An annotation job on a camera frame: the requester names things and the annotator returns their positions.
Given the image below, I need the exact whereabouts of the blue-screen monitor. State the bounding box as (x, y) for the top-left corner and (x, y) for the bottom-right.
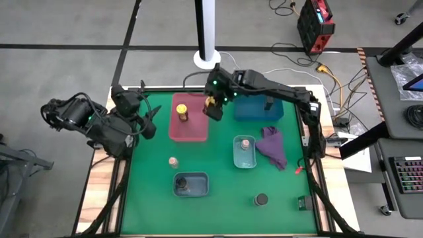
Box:
(402, 73), (423, 92)

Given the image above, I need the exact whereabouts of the grey metal stand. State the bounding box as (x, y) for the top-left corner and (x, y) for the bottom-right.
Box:
(0, 133), (55, 238)

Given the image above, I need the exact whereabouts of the black power strip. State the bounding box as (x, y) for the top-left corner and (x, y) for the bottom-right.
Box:
(325, 136), (348, 148)

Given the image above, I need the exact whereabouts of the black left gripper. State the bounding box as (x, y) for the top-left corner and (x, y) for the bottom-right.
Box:
(110, 84), (163, 140)

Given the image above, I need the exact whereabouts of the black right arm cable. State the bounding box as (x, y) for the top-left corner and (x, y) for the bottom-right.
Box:
(182, 70), (212, 91)

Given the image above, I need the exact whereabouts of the red black power station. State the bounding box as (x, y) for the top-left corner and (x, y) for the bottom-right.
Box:
(296, 0), (336, 56)

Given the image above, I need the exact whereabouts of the black backlit keyboard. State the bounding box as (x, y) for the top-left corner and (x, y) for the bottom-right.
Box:
(389, 155), (423, 195)

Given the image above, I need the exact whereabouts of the grey desk top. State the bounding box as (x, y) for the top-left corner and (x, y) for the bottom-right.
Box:
(364, 54), (423, 140)
(376, 137), (423, 220)

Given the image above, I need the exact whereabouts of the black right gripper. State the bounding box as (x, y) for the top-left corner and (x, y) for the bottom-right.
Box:
(204, 62), (247, 122)

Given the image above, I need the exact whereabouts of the blue plastic bin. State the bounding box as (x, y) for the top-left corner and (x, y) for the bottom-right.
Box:
(233, 92), (285, 122)

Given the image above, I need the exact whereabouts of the black metal table frame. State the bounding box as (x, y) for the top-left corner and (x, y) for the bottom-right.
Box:
(71, 85), (363, 238)

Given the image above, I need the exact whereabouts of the black monitor post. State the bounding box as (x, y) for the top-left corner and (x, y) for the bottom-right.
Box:
(377, 20), (423, 67)

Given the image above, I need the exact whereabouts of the black diagonal support bar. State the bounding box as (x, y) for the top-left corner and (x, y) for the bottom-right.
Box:
(339, 121), (390, 161)

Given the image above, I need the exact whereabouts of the grey-blue plastic bin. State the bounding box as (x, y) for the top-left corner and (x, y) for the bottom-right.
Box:
(172, 171), (210, 198)

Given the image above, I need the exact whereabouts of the purple cloth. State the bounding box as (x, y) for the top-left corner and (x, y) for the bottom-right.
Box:
(254, 126), (288, 171)

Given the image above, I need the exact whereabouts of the black floor cable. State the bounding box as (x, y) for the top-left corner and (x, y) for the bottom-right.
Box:
(270, 42), (321, 67)
(268, 0), (298, 17)

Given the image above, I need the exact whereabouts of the red plastic bin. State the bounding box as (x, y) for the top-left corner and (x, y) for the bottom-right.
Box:
(168, 92), (210, 143)

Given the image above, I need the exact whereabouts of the white black pole round base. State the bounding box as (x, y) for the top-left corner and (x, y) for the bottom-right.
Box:
(193, 0), (222, 71)

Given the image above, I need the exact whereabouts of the orange black striped floor strip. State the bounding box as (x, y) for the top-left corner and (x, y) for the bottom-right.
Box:
(356, 47), (386, 122)

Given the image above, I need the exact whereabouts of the yellow extension cable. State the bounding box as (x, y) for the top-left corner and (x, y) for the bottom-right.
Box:
(315, 63), (344, 112)

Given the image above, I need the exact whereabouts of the green table mat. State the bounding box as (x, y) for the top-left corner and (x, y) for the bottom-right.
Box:
(120, 91), (318, 235)

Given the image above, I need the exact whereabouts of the clear plastic bag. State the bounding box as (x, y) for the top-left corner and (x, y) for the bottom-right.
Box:
(389, 54), (423, 102)

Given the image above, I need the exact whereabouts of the light teal plastic bin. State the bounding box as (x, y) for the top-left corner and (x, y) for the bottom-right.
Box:
(233, 136), (258, 171)

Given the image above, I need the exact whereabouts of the wooden table side board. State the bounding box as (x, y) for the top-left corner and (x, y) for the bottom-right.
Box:
(75, 86), (138, 234)
(295, 84), (362, 232)

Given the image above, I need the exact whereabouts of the white paper sheet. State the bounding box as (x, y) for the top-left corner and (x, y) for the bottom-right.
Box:
(342, 133), (373, 174)

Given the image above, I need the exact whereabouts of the black-lid glass spice jar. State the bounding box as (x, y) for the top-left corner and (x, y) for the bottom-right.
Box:
(252, 192), (269, 207)
(174, 177), (191, 193)

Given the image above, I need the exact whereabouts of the coiled black cable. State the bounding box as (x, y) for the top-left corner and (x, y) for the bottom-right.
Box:
(405, 104), (423, 131)

